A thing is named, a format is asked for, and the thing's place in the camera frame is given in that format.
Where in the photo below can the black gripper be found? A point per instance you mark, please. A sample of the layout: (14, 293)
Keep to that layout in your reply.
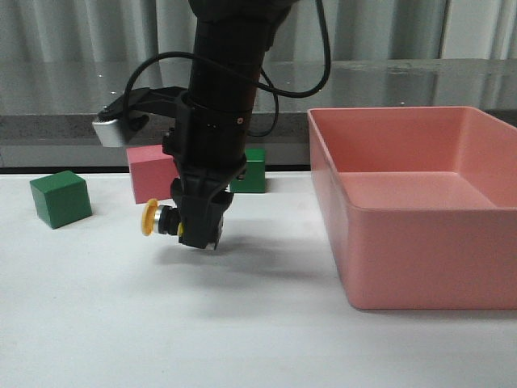
(207, 146)

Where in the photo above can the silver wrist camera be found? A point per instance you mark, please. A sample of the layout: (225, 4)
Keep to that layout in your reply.
(115, 131)

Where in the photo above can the pink plastic bin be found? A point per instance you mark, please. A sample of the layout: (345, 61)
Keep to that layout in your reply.
(419, 205)

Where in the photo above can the left green wooden cube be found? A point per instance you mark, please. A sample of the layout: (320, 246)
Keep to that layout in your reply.
(61, 198)

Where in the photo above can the right green wooden cube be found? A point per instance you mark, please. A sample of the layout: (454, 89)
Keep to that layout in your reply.
(254, 178)

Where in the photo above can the grey curtain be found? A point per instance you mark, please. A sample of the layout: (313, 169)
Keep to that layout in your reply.
(98, 31)

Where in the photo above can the dark glossy bench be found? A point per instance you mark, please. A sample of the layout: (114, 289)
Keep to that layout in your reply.
(47, 108)

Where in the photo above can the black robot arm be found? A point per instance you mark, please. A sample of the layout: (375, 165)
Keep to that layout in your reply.
(231, 39)

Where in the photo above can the yellow mushroom push button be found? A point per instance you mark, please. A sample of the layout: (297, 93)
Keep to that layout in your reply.
(161, 219)

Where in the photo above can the pink wooden cube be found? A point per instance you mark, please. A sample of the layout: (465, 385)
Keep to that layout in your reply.
(152, 172)

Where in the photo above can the green wooden cube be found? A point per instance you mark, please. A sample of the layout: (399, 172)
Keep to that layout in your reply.
(254, 178)
(61, 198)

